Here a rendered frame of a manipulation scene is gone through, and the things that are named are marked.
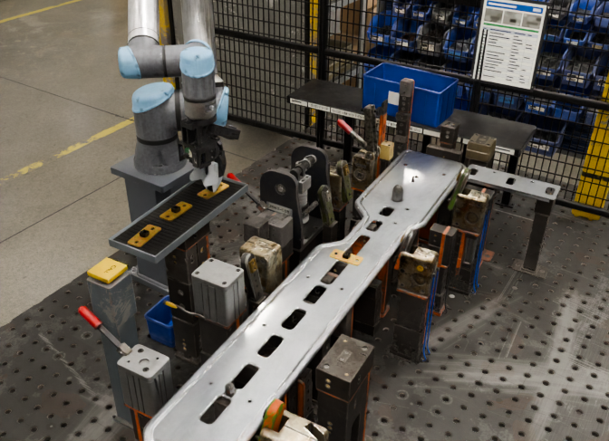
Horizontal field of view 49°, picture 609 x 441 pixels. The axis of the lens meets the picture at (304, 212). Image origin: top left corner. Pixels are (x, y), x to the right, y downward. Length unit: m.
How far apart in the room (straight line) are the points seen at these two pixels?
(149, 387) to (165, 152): 0.77
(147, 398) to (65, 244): 2.37
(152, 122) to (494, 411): 1.17
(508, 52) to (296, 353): 1.41
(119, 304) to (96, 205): 2.53
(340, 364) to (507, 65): 1.40
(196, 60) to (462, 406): 1.08
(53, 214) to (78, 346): 2.05
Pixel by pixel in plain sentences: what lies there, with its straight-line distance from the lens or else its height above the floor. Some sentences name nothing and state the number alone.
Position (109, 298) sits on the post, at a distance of 1.49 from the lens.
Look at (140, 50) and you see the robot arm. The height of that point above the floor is 1.51.
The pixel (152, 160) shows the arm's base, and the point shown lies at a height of 1.14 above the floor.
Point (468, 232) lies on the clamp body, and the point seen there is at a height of 0.93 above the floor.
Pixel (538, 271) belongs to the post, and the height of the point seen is 0.70.
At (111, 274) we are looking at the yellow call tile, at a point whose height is 1.16.
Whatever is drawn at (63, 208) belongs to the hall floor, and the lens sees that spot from 4.04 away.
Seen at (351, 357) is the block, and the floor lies 1.03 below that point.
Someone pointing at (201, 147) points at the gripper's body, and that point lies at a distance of 1.60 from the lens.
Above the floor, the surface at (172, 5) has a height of 0.82.
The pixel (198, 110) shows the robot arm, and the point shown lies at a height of 1.40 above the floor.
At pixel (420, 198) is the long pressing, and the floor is 1.00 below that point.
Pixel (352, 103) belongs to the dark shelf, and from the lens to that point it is 2.56.
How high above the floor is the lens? 2.03
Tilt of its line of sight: 32 degrees down
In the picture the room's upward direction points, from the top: 1 degrees clockwise
